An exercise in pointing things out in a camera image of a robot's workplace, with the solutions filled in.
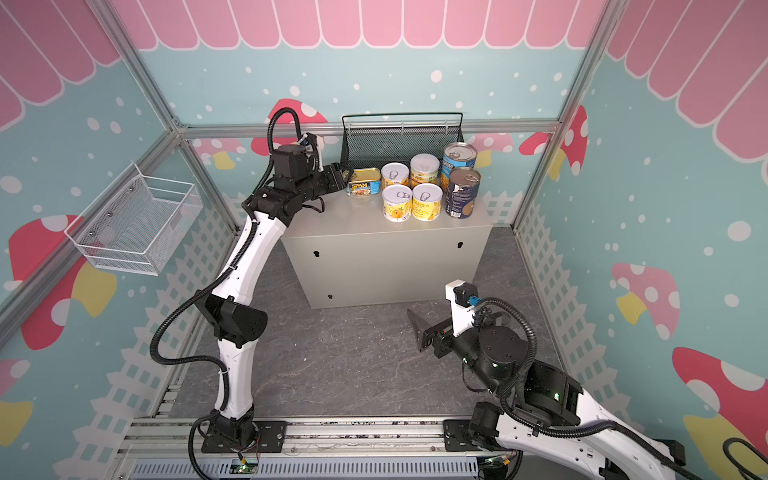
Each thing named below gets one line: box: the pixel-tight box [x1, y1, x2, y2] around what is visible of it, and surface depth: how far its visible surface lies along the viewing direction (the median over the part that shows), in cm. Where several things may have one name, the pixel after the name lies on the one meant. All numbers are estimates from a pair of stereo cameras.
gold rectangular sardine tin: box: [346, 167, 381, 196], surface depth 80 cm
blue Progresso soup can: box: [441, 142, 478, 193], surface depth 76 cm
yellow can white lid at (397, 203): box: [382, 184, 413, 223], surface depth 74 cm
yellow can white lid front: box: [412, 183, 443, 222], surface depth 74 cm
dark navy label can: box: [445, 167, 481, 220], surface depth 71 cm
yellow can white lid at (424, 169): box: [410, 153, 440, 189], surface depth 78 cm
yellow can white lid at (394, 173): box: [381, 162, 410, 190], surface depth 79 cm
